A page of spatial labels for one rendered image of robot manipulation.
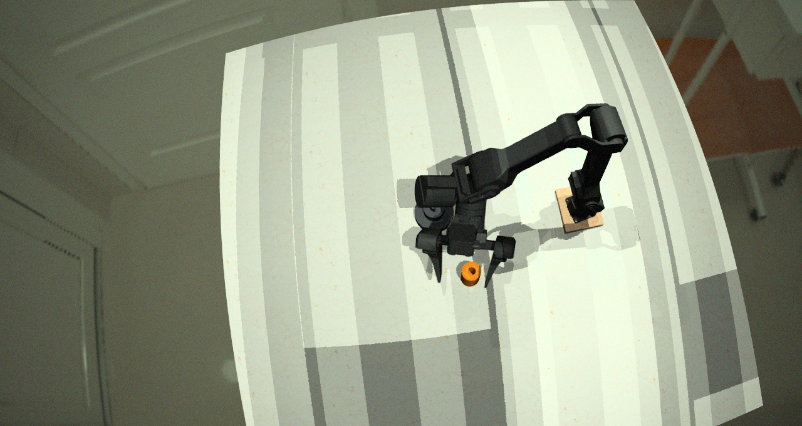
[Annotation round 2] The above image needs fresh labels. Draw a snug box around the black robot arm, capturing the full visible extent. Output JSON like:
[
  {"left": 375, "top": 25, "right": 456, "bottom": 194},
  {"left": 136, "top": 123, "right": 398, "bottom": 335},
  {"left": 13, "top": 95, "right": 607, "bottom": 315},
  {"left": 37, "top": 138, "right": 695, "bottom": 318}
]
[{"left": 415, "top": 103, "right": 628, "bottom": 257}]

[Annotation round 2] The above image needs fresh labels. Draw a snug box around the orange cylinder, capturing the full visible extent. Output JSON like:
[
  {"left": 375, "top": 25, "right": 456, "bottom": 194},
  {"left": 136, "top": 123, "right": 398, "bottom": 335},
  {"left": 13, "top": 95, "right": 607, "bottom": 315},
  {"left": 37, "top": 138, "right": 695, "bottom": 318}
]
[{"left": 461, "top": 262, "right": 481, "bottom": 287}]

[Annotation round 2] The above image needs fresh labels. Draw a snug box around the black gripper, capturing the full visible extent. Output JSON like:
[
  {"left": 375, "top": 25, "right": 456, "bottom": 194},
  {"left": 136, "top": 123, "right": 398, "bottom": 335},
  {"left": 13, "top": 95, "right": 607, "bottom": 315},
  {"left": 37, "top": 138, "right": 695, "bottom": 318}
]
[{"left": 415, "top": 206, "right": 516, "bottom": 288}]

